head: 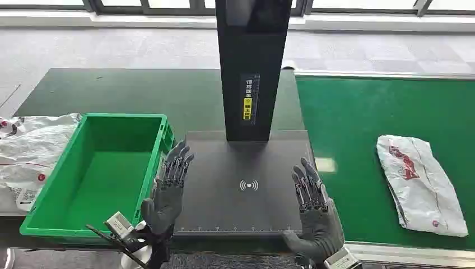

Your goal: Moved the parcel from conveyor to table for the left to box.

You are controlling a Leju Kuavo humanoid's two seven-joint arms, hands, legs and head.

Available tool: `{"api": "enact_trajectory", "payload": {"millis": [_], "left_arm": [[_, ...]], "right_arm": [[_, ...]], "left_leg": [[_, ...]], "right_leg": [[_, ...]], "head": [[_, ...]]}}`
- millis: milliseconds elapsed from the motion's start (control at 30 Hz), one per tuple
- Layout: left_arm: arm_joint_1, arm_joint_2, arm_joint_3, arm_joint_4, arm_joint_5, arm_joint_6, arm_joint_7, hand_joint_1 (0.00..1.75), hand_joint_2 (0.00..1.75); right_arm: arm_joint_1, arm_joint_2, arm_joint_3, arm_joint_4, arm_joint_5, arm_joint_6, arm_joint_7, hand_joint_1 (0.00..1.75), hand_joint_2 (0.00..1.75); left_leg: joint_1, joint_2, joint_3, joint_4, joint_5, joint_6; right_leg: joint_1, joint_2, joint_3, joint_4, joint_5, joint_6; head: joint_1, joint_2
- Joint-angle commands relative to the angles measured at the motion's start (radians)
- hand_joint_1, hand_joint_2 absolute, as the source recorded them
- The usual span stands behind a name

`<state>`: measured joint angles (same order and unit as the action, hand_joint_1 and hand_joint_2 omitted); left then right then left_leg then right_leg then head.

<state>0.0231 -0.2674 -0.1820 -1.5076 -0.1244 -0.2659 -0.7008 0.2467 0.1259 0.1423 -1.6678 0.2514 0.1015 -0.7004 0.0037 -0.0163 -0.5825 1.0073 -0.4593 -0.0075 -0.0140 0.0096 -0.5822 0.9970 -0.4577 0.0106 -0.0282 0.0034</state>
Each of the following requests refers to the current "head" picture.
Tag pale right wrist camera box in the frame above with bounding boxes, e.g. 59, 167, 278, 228
323, 247, 361, 269

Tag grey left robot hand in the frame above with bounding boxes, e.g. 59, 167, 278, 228
140, 140, 195, 236

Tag white plastic parcel bag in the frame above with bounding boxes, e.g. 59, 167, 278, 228
376, 134, 469, 238

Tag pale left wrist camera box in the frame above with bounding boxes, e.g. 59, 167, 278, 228
104, 211, 134, 240

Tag green plastic crate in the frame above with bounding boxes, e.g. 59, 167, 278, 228
19, 113, 175, 246

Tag green conveyor belt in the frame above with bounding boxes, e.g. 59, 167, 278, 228
295, 76, 475, 252

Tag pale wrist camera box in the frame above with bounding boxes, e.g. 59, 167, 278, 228
104, 211, 134, 240
323, 247, 361, 269

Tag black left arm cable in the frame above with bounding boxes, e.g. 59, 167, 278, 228
86, 224, 149, 269

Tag white parcel bag barcode label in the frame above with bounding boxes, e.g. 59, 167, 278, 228
0, 113, 82, 216

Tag dark window frame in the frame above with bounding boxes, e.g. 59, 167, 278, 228
0, 0, 475, 17

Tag silver conveyor frame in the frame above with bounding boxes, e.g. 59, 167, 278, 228
295, 69, 475, 269

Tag yellow black warning label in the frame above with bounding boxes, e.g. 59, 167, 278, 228
240, 73, 261, 126

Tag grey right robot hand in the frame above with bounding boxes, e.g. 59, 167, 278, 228
282, 157, 346, 262

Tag black scanner stand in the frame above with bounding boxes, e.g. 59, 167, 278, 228
172, 0, 317, 240

